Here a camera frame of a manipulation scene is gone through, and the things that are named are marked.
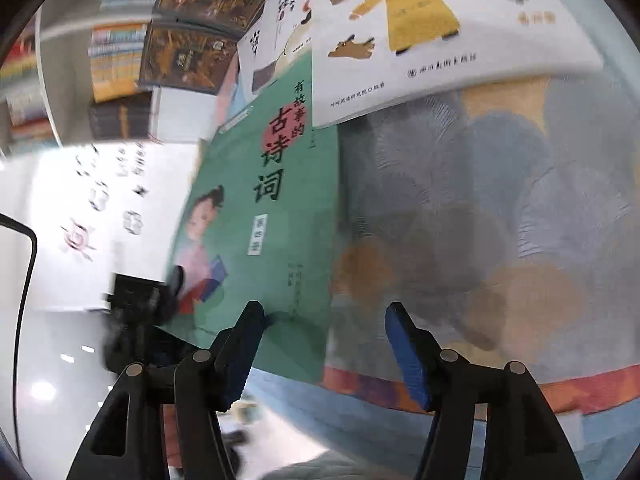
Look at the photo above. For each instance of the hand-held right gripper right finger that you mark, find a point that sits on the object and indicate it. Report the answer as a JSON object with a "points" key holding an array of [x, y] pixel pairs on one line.
{"points": [[407, 355]]}

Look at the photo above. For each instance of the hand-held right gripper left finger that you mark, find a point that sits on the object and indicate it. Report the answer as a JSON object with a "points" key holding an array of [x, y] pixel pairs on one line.
{"points": [[240, 360]]}

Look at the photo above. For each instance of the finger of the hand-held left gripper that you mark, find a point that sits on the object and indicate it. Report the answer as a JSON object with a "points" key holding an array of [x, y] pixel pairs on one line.
{"points": [[175, 290]]}

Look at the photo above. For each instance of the teal green poetry book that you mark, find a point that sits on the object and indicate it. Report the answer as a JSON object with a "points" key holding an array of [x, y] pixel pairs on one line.
{"points": [[280, 260]]}

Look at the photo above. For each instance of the row of orange yellow books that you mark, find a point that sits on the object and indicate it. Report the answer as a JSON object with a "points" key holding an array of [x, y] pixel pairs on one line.
{"points": [[115, 60]]}

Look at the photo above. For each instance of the row of colourful books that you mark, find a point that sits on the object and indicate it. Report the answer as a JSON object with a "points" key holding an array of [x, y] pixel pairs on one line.
{"points": [[25, 100]]}

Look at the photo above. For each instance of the row of black volumes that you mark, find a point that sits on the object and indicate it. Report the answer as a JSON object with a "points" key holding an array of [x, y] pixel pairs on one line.
{"points": [[120, 117]]}

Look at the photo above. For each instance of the pink cover book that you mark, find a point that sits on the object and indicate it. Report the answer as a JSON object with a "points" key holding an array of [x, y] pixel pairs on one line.
{"points": [[230, 90]]}

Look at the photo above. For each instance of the white bookshelf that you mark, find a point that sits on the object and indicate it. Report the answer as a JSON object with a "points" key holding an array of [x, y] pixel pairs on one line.
{"points": [[50, 85]]}

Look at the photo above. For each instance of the white book with robed figure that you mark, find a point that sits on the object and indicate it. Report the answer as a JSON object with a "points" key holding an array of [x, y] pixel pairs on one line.
{"points": [[280, 25]]}

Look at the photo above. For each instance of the white book with yellow-robed figure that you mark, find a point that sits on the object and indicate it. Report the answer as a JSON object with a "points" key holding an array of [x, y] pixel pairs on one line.
{"points": [[425, 25]]}

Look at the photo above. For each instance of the black cloud wall sticker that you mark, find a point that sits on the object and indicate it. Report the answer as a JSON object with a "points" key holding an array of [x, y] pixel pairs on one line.
{"points": [[132, 222], [99, 195]]}

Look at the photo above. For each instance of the red sun wall sticker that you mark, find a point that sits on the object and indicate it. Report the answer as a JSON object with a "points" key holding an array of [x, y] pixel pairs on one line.
{"points": [[77, 240]]}

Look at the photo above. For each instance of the black star wall sticker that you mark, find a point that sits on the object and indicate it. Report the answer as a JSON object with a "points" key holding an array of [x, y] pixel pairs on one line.
{"points": [[142, 190]]}

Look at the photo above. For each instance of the black wall lettering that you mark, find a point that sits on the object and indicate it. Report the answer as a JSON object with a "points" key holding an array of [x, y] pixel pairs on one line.
{"points": [[122, 157]]}

